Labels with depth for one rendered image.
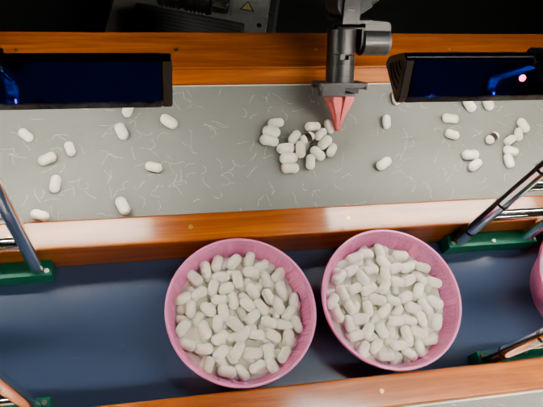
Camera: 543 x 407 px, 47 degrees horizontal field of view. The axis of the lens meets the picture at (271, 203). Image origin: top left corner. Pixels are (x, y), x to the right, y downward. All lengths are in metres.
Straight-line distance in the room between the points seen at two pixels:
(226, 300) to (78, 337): 0.27
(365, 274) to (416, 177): 0.25
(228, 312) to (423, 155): 0.54
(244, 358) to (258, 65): 0.61
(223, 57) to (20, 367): 0.72
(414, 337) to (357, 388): 0.17
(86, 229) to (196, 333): 0.27
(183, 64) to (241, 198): 0.31
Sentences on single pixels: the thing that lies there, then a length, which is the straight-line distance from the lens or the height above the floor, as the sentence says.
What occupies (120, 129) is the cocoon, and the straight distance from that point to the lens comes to 1.26.
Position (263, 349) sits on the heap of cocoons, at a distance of 1.14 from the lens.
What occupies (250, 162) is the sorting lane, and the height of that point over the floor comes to 0.74.
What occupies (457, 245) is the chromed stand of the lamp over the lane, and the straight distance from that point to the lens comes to 1.34.
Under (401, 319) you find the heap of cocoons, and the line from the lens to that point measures 1.21.
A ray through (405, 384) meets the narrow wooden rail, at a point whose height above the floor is 0.76.
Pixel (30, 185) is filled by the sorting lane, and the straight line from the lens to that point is 1.25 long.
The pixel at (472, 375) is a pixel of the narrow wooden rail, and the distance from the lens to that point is 1.22.
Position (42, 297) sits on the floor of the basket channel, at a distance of 1.23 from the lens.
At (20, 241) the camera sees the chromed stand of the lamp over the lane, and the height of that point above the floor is 0.88.
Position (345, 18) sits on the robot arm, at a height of 0.93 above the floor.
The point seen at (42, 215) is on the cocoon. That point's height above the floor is 0.76.
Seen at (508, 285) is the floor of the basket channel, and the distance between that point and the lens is 1.41.
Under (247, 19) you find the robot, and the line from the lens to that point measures 1.83.
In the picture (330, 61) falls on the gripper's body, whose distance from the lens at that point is 1.29.
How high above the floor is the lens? 1.84
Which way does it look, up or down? 63 degrees down
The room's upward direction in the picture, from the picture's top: 21 degrees clockwise
